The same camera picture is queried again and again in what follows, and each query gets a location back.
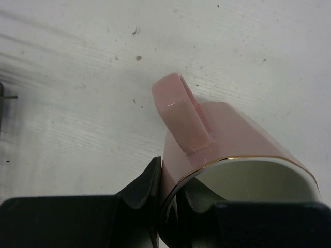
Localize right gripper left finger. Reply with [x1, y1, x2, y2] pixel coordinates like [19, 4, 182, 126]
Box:
[1, 157, 161, 247]

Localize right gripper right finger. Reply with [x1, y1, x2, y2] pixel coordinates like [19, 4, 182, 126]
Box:
[177, 180, 330, 247]

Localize pink ceramic mug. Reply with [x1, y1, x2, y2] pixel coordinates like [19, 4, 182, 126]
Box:
[152, 73, 321, 247]

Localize wire dish rack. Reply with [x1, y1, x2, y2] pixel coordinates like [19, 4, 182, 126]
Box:
[0, 83, 18, 123]

